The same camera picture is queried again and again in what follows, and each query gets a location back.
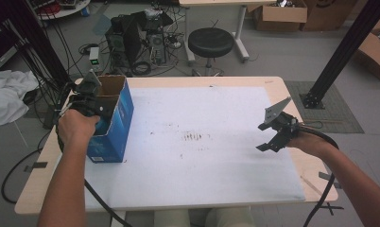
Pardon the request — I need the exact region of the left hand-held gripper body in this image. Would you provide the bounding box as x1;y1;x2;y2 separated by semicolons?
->
66;69;121;120

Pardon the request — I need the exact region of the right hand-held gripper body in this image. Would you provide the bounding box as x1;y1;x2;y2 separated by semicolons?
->
262;96;302;149

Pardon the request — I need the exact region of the blue cardboard box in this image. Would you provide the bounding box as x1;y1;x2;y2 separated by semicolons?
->
85;74;135;164

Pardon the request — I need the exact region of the person's left hand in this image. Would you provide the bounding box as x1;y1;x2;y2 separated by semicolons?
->
57;109;101;151

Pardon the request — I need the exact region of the person's right hand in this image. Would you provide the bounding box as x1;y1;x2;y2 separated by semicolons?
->
286;130;334;159

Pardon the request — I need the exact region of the small white power unit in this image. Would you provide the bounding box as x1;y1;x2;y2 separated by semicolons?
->
88;46;101;67

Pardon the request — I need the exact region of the grey floor mat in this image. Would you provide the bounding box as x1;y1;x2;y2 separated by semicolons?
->
284;79;365;134

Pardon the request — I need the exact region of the grey tape strip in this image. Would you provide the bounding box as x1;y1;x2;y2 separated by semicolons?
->
318;171;342;190
23;161;49;173

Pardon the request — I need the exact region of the black computer tower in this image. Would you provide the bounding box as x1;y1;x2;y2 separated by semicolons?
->
104;11;143;69

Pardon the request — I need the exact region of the white table mat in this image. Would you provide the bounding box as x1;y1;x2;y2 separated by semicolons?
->
83;85;306;212

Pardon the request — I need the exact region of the white crumpled cloth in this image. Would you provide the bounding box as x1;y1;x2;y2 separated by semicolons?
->
0;68;40;127

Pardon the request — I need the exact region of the white-legged desk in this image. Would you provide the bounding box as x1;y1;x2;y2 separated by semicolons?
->
178;0;278;63

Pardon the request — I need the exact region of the black metal stand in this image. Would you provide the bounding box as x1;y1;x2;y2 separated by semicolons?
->
299;0;380;110

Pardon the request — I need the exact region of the black round stool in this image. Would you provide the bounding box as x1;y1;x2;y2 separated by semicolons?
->
187;26;236;78

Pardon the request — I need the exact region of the open brown cardboard box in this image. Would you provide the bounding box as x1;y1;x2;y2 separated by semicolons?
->
253;0;308;32

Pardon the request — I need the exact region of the large brown cardboard box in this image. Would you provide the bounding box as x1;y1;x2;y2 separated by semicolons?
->
353;14;380;84

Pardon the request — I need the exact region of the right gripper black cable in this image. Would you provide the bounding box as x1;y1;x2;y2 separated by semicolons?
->
296;124;341;227

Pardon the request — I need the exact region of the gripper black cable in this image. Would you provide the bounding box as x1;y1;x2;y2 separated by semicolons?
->
54;103;134;227
296;124;341;227

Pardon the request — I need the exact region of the black metal frame post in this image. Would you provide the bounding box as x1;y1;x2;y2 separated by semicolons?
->
7;0;71;88

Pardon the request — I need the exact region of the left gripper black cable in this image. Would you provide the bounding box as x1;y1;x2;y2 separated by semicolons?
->
54;103;134;227

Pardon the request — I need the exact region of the black floor cable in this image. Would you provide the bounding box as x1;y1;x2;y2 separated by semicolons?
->
1;148;43;204

